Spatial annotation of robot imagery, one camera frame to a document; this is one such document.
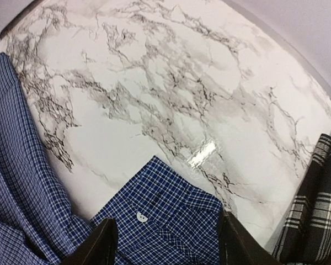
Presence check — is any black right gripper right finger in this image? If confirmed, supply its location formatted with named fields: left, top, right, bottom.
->
left=218, top=210, right=280, bottom=265

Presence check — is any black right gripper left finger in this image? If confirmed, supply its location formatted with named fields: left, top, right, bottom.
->
left=61, top=219, right=118, bottom=265

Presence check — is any blue checked shirt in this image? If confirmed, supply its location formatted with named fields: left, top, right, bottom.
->
left=0, top=53, right=222, bottom=264

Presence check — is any black white plaid garment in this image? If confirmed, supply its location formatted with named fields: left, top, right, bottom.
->
left=273, top=134, right=331, bottom=264

